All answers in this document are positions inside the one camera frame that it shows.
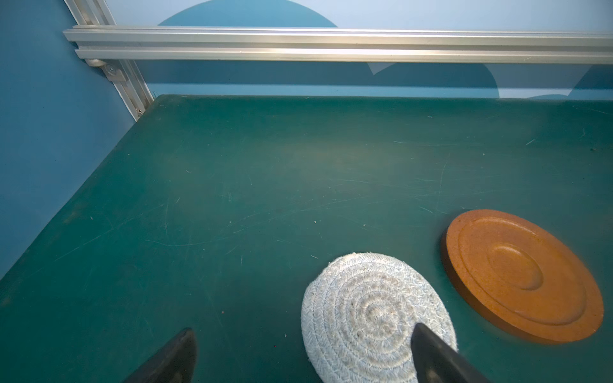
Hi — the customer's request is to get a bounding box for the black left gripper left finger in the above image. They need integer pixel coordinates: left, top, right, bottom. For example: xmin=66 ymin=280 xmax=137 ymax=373
xmin=124 ymin=328 xmax=197 ymax=383

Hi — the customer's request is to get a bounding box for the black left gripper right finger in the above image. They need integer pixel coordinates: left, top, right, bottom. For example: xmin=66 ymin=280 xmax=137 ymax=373
xmin=410 ymin=322 xmax=490 ymax=383

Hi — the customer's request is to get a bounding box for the large brown wooden coaster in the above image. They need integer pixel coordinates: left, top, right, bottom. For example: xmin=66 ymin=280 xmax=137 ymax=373
xmin=441 ymin=209 xmax=604 ymax=344

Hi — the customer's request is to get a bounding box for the white woven rope coaster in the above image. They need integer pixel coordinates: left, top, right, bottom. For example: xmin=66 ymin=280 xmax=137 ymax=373
xmin=301 ymin=253 xmax=458 ymax=382

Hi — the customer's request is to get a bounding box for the left aluminium corner post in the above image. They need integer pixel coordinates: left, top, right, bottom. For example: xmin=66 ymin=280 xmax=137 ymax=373
xmin=64 ymin=0 xmax=154 ymax=121

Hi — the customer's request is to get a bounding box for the horizontal aluminium back rail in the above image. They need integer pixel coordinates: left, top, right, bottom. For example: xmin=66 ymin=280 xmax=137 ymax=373
xmin=64 ymin=26 xmax=612 ymax=65

